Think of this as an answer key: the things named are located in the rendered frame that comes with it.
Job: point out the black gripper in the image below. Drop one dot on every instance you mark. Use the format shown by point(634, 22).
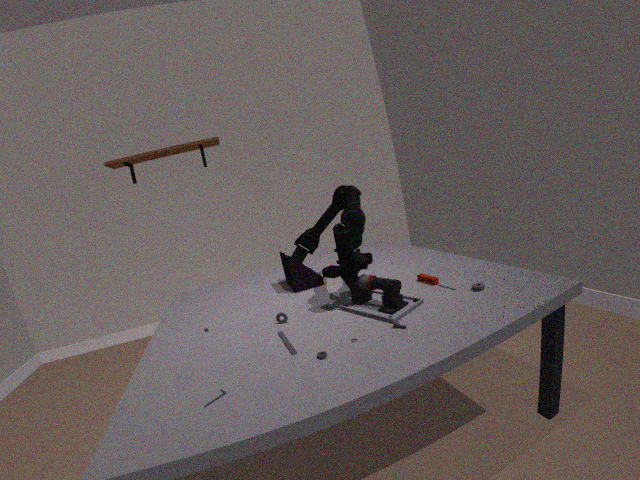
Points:
point(346, 272)

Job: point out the red-handled screwdriver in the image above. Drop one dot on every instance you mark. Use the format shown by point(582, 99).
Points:
point(431, 280)

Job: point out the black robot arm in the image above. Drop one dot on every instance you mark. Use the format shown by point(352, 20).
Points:
point(348, 198)

